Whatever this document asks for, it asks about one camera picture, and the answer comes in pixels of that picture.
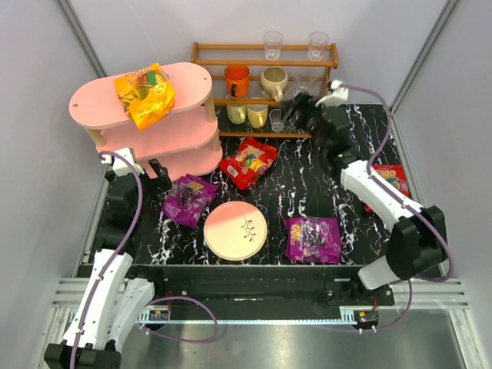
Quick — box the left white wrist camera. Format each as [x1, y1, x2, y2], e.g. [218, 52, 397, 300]
[98, 148, 141, 177]

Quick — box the purple candy bag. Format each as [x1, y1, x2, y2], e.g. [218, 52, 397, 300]
[284, 217, 342, 264]
[161, 175, 218, 228]

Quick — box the clear glass top right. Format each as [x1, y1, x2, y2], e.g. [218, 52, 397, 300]
[307, 32, 330, 62]

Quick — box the beige round ceramic mug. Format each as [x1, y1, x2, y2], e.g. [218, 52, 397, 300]
[260, 67, 289, 102]

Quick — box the pink and cream plate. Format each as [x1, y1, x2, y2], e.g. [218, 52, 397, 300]
[204, 201, 268, 261]

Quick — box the red candy bag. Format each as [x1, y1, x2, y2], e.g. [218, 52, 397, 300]
[373, 165, 410, 197]
[218, 137, 278, 190]

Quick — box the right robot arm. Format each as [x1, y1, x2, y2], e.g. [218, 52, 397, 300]
[283, 93, 452, 291]

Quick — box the orange mug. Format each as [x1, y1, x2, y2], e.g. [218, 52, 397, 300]
[224, 65, 250, 98]

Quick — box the pale green mug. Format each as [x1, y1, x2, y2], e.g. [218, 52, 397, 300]
[226, 104, 247, 125]

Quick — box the clear glass top left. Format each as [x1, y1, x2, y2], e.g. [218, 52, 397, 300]
[263, 31, 283, 61]

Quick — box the clear glass middle shelf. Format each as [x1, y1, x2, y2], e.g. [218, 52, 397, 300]
[294, 69, 317, 96]

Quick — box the small clear glass bottom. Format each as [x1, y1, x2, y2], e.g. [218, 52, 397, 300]
[269, 108, 284, 133]

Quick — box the pink three-tier shelf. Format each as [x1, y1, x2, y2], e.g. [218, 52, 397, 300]
[69, 62, 223, 181]

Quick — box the yellow mug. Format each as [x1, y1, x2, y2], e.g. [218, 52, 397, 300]
[247, 105, 268, 129]

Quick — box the orange candy bag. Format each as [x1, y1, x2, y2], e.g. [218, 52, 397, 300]
[113, 63, 176, 131]

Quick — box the brown wooden cup rack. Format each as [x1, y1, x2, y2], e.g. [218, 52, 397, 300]
[190, 41, 340, 140]

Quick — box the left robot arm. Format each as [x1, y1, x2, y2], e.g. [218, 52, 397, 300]
[44, 159, 172, 368]

